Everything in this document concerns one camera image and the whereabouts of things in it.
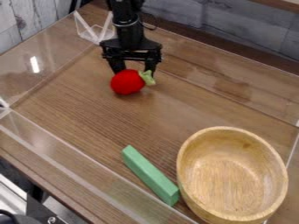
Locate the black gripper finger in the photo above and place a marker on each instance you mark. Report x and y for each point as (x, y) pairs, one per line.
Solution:
(149, 64)
(116, 64)

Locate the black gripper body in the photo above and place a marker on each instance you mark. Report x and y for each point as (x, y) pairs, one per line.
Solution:
(131, 45)

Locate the red plush fruit green stem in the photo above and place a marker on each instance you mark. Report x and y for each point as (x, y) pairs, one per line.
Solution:
(129, 81)

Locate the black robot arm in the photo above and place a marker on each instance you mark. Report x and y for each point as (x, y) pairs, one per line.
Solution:
(125, 12)

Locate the green rectangular block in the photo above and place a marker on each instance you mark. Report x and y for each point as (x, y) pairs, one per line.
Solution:
(161, 186)

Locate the wooden bowl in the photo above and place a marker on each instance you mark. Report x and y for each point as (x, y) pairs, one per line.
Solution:
(231, 176)

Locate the clear acrylic triangle bracket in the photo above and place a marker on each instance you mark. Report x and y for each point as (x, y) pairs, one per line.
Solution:
(95, 33)

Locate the clear acrylic enclosure wall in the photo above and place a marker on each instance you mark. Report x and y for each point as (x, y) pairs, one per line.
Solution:
(67, 126)

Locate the black metal frame bracket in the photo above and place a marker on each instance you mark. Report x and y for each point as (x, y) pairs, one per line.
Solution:
(44, 208)

